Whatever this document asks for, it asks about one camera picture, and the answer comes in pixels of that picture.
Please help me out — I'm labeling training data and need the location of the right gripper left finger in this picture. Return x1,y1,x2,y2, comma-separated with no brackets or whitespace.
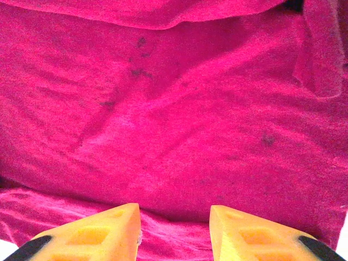
4,202,142,261

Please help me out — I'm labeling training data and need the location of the red t-shirt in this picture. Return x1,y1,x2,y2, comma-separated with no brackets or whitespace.
0,0,348,261

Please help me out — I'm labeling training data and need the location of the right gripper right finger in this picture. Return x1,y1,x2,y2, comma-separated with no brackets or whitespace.
209,204,346,261

